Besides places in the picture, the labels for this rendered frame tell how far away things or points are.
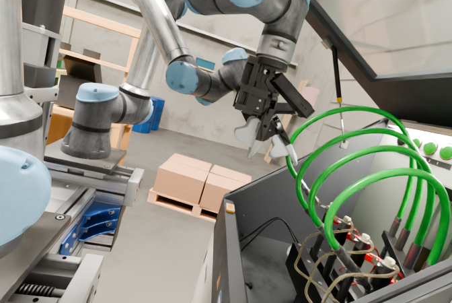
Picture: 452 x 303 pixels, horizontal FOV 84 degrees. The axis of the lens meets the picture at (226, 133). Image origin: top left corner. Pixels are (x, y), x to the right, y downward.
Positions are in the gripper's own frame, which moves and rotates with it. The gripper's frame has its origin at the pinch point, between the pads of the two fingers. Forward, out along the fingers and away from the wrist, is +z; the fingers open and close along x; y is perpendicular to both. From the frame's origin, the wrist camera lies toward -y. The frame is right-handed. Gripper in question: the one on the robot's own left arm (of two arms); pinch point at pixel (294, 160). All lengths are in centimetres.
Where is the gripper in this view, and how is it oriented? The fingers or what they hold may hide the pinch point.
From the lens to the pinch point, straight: 71.1
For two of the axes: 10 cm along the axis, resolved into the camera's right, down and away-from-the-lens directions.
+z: 4.2, 8.9, -1.5
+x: -1.1, -1.1, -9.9
